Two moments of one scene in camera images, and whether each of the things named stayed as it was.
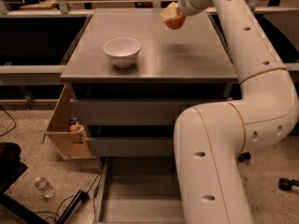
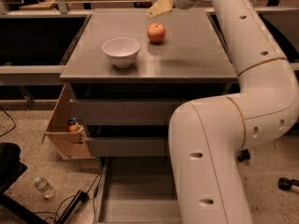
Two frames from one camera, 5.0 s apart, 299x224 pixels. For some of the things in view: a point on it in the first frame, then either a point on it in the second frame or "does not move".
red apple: [176, 22] → [156, 32]
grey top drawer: [143, 103] does not move
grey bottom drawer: [143, 189] does not move
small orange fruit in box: [72, 128] does not move
